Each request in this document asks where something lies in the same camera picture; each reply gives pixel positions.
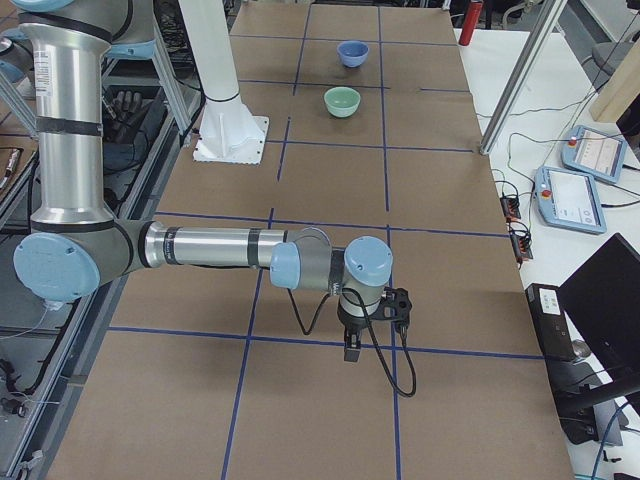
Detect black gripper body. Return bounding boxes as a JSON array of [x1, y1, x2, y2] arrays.
[[337, 305, 367, 345]]

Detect blue ceramic bowl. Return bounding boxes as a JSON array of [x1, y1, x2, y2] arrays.
[[337, 40, 369, 68]]

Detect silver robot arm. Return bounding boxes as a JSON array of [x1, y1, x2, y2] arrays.
[[13, 1, 408, 361]]

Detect green ceramic bowl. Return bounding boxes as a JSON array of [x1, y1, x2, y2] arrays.
[[323, 86, 361, 118]]

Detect black power strip right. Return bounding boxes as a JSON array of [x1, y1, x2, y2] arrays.
[[509, 230, 533, 264]]

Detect black power strip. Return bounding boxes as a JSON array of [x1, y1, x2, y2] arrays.
[[500, 195, 521, 221], [509, 230, 533, 264]]

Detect black computer box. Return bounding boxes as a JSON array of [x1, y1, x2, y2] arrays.
[[525, 283, 576, 362]]

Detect black power strip left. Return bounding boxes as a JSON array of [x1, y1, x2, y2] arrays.
[[500, 195, 521, 221]]

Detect teach pendant near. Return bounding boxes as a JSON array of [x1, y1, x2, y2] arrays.
[[534, 166, 607, 235]]

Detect teach pendant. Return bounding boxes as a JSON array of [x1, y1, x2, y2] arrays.
[[561, 125, 628, 184], [534, 166, 607, 235]]

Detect black monitor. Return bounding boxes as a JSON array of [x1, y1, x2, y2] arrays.
[[556, 233, 639, 415]]

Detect teach pendant far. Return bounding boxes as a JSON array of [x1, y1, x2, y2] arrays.
[[561, 125, 628, 184]]

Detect red fire extinguisher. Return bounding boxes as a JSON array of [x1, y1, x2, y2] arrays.
[[458, 0, 484, 46]]

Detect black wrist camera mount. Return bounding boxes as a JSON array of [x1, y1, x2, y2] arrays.
[[370, 287, 412, 324]]

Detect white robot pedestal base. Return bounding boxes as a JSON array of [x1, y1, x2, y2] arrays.
[[179, 0, 269, 165]]

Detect aluminium frame post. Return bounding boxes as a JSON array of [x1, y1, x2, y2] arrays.
[[479, 0, 568, 155]]

